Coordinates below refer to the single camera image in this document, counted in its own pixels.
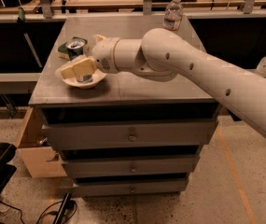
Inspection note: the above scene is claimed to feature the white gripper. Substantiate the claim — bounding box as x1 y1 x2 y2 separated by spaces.
60 35 120 79

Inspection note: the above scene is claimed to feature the blue silver redbull can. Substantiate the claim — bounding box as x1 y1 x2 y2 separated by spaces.
66 37 92 82

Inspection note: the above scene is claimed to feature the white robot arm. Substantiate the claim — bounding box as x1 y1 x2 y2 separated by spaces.
58 28 266 138

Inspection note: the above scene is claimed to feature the white paper bowl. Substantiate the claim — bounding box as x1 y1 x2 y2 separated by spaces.
55 68 106 89

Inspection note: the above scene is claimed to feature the green yellow sponge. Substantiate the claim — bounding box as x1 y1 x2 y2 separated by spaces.
57 36 89 61

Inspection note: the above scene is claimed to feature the clear plastic water bottle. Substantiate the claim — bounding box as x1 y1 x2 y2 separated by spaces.
163 0 183 31

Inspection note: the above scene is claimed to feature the top grey drawer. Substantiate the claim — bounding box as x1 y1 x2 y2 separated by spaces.
43 121 217 150

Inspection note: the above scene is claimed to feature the grey drawer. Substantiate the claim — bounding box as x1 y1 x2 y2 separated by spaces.
73 178 189 197
43 121 217 150
62 156 199 178

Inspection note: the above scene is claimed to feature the grey drawer cabinet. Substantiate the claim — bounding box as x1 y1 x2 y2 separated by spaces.
28 14 231 198

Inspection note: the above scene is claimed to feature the light wooden box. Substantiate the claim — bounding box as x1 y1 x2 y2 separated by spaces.
15 107 66 178

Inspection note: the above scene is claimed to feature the middle grey drawer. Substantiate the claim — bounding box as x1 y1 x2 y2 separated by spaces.
62 156 199 178

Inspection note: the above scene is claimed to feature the bottom grey drawer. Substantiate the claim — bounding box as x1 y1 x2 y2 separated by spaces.
73 178 189 197

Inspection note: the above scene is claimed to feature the black floor cable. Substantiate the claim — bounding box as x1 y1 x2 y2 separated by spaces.
0 184 78 224

